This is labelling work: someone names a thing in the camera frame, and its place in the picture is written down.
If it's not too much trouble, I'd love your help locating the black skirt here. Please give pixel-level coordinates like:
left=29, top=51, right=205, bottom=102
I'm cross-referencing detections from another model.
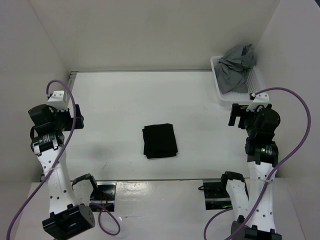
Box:
left=142, top=123, right=178, bottom=159

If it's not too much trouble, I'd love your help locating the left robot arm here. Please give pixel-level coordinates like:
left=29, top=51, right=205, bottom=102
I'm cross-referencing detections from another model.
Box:
left=28, top=104, right=100, bottom=240

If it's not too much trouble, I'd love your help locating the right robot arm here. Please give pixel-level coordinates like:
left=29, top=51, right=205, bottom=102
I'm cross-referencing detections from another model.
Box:
left=219, top=103, right=283, bottom=240

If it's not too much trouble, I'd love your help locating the white plastic basket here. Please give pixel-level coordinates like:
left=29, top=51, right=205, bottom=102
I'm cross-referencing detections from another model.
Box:
left=210, top=56, right=266, bottom=107

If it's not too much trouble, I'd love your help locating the grey skirt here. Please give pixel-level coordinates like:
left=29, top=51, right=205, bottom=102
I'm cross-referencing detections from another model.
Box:
left=215, top=44, right=257, bottom=94

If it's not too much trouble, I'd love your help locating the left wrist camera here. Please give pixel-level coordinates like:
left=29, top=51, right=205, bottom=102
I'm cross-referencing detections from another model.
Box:
left=47, top=90, right=68, bottom=111

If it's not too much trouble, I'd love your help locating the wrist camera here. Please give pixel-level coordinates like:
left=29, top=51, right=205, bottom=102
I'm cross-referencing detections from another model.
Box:
left=47, top=90, right=68, bottom=111
left=246, top=92, right=270, bottom=112

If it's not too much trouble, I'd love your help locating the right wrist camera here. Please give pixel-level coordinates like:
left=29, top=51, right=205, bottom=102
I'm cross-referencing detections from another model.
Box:
left=246, top=92, right=270, bottom=112

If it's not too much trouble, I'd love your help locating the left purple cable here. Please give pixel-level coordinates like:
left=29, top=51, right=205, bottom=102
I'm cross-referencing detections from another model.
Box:
left=5, top=79, right=121, bottom=240

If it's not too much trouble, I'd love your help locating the purple cable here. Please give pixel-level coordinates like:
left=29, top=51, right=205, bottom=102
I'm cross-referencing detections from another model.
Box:
left=5, top=79, right=121, bottom=240
left=203, top=87, right=312, bottom=240

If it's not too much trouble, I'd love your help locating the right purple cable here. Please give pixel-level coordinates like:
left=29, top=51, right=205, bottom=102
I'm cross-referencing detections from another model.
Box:
left=203, top=87, right=312, bottom=240

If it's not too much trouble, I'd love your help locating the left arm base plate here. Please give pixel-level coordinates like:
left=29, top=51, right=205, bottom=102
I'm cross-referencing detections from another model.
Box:
left=90, top=181, right=117, bottom=212

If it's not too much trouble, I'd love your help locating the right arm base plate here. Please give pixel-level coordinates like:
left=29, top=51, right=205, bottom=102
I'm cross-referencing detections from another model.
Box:
left=198, top=178, right=232, bottom=210

